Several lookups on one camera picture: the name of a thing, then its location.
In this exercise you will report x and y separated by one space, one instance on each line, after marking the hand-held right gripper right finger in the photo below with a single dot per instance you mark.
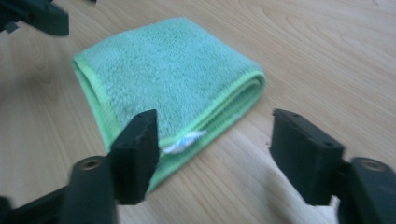
308 158

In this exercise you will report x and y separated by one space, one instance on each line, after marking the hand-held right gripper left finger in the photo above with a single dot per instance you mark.
137 155

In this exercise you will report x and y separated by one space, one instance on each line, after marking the green microfibre cloth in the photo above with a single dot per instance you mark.
168 77

